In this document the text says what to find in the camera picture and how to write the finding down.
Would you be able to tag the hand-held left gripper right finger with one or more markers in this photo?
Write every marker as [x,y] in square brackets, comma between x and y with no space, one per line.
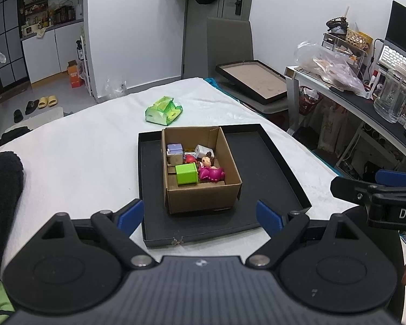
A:
[269,216]

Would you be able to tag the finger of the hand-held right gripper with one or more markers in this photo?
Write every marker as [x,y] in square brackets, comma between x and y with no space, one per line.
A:
[350,189]
[394,177]

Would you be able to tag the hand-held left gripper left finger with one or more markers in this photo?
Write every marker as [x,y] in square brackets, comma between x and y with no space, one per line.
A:
[132,213]

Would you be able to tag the black shallow tray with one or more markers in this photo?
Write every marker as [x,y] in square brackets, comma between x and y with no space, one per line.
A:
[257,162]

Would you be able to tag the brown cardboard box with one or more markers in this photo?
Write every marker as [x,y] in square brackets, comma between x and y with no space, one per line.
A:
[203,198]

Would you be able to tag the pink dress doll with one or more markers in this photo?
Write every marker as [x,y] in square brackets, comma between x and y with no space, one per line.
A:
[210,173]

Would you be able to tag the small red toy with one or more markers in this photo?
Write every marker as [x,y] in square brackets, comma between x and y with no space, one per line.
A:
[190,159]

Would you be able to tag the white cube toy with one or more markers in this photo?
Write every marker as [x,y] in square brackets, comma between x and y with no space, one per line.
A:
[203,150]

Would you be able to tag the green plastic box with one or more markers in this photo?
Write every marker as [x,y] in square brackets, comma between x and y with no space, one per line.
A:
[186,174]

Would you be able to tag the purple and white toy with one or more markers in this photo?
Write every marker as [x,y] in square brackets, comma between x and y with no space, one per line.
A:
[175,154]

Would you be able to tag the white desk with black top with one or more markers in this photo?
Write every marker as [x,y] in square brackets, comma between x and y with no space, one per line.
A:
[365,106]

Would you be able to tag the clear water jug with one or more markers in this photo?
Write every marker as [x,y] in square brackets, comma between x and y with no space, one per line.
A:
[390,98]

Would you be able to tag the red basket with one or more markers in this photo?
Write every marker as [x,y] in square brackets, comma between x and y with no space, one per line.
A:
[309,103]

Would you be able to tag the green tissue pack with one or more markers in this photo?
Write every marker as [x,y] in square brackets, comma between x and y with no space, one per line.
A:
[164,111]

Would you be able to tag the white keyboard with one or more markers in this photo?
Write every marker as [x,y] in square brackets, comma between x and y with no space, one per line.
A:
[397,59]

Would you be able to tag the crumpled plastic bag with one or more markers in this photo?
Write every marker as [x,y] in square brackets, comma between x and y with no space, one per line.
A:
[335,71]

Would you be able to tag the clear plastic bag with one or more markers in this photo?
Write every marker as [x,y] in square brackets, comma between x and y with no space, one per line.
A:
[114,89]

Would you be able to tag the dark cloth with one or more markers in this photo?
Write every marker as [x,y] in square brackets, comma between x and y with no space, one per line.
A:
[3,203]

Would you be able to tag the grey floor mat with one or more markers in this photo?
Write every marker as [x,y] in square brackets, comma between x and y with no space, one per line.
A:
[37,118]

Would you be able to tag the dark bag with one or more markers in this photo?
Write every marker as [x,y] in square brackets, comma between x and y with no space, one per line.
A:
[13,137]

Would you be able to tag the wicker basket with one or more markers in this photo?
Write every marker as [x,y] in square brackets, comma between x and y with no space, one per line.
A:
[358,39]

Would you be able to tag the clear acrylic organizer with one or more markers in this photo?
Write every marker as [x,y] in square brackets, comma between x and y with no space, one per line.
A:
[338,45]

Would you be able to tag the black slipper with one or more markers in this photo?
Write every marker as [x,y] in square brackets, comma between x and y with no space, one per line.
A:
[31,107]
[18,116]

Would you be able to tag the blue cloth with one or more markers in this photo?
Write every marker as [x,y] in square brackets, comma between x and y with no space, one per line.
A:
[210,81]

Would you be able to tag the orange cardboard box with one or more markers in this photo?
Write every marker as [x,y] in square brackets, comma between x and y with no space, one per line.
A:
[75,76]

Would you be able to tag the green striped cloth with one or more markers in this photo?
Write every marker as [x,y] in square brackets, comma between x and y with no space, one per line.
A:
[2,303]

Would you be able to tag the white narrow rack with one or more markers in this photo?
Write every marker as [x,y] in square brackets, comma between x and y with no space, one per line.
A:
[84,61]

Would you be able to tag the grey chair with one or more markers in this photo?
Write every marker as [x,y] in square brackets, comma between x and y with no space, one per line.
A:
[228,47]

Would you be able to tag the grey coat stand pole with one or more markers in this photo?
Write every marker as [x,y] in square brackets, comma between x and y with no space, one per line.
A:
[185,40]

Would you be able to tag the white kitchen cabinet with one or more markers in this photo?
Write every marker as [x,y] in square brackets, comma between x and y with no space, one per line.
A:
[50,50]

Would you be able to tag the black framed glass door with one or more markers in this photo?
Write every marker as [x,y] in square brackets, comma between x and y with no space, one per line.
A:
[6,40]

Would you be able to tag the black door lock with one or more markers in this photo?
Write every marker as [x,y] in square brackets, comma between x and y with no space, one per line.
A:
[237,1]

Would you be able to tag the cluttered kitchen shelf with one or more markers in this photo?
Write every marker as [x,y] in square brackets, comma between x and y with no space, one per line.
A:
[50,10]

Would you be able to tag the black picture frame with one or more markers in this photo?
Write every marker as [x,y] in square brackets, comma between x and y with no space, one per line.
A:
[253,81]

